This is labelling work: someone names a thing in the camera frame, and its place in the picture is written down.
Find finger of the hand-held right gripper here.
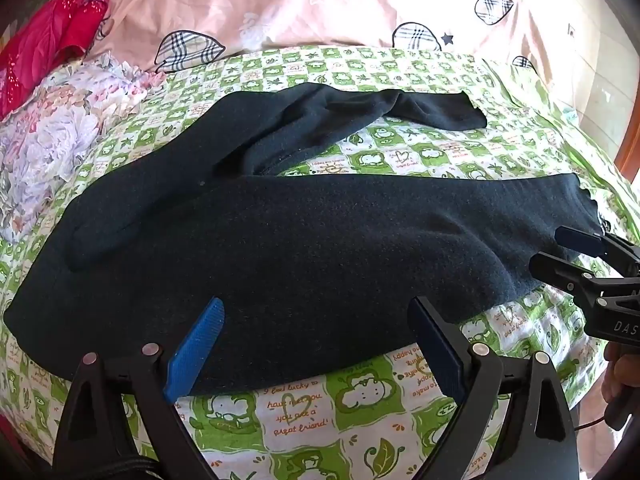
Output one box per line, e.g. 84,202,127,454
529,252,612,307
554,226,640,277

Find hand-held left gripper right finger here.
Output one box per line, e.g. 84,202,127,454
407,296,582,480

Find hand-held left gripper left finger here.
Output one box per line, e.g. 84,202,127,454
52,296,227,480

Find black pants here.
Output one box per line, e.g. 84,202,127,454
2,83,601,397

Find person's right hand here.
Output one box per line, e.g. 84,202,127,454
602,344,640,413

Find green cartoon print bed sheet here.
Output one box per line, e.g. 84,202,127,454
0,46,640,480

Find floral ruffled pillow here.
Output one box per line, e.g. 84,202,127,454
0,54,167,246

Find red sequined cloth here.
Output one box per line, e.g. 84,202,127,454
0,0,117,120

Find pink quilt with plaid hearts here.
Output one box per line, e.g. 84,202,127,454
92,0,588,131

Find red wooden door frame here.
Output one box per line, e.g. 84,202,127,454
616,135,640,183

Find thin red cable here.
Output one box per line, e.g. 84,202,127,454
574,414,612,432

